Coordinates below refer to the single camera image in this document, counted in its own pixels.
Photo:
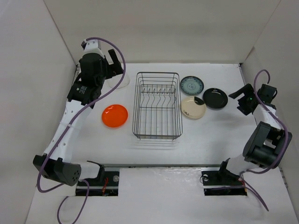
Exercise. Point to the orange plate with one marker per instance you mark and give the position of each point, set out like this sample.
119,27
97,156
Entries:
114,116

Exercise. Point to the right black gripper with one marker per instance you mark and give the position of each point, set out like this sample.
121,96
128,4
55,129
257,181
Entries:
248,90

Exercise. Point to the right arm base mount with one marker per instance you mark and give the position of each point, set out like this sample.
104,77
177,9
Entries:
217,184

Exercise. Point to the clear glass plate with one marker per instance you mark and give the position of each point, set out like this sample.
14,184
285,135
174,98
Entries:
116,79

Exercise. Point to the blue patterned ceramic plate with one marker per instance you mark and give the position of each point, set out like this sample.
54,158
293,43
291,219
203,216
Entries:
191,85

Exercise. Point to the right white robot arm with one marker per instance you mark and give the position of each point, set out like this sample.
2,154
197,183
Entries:
269,141

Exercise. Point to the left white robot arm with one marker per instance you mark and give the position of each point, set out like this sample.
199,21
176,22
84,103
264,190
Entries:
56,162

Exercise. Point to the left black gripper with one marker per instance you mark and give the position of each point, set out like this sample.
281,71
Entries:
114,68

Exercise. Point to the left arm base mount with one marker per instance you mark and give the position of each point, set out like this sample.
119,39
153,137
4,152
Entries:
108,185

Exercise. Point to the cream and black plate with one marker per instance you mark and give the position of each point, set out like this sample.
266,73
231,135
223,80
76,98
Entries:
193,107

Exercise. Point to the grey wire dish rack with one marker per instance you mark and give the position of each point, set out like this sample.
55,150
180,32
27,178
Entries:
157,113

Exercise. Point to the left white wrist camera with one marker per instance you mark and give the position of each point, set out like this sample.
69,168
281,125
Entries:
92,46

